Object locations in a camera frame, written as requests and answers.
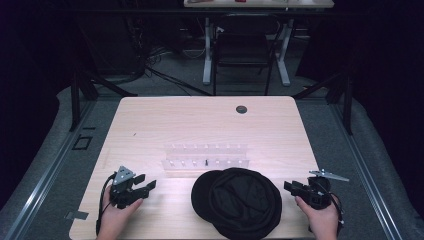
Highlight grey tape strip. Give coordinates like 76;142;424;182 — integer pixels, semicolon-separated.
64;210;90;221

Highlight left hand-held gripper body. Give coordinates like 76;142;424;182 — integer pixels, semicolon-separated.
109;165;148;210

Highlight black chair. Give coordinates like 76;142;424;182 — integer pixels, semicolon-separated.
211;13;282;97

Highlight black floor cables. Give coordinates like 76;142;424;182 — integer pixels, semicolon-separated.
143;46;214;98

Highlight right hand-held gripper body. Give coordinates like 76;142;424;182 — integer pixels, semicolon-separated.
297;168;350;211

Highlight black tape square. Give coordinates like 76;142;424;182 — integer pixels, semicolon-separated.
71;134;93;151

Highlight black metal stand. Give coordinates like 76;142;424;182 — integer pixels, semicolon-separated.
292;69;354;136
68;64;138;132

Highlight black hat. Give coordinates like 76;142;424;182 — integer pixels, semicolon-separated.
190;167;283;240

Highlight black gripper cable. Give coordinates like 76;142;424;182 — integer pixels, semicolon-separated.
319;181;345;235
95;173;117;236

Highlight person's right hand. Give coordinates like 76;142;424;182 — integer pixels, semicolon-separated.
294;194;340;240

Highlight clear acrylic rack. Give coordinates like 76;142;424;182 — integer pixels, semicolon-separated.
161;143;251;173

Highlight white desk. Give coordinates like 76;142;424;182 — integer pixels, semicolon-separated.
183;0;335;88

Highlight aluminium floor rail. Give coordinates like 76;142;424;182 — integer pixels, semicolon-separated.
2;99;98;240
328;103;404;240

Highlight person's left hand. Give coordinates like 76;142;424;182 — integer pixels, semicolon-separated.
96;185;145;240

